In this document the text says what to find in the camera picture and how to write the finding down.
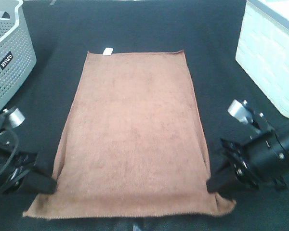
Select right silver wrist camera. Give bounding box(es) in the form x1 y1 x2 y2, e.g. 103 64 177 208
227 100 253 124

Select pale green woven-pattern bin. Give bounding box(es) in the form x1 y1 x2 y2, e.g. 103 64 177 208
236 0 289 118

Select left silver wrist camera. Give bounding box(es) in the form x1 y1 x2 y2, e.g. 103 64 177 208
3 107 25 128

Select grey perforated plastic basket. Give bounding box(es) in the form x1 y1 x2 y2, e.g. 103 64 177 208
0 0 37 111

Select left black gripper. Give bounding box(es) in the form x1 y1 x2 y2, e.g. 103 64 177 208
0 147 56 194

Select brown towel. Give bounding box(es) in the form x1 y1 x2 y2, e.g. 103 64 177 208
23 51 236 219

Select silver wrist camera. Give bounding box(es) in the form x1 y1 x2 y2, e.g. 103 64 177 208
3 107 25 128
227 100 253 124

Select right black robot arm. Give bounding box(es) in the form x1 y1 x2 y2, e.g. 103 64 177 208
206 122 289 193

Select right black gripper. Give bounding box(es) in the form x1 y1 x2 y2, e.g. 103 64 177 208
206 137 287 193

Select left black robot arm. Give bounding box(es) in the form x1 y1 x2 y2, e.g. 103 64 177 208
0 134 57 194

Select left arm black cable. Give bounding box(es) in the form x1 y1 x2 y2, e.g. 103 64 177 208
0 113 20 182

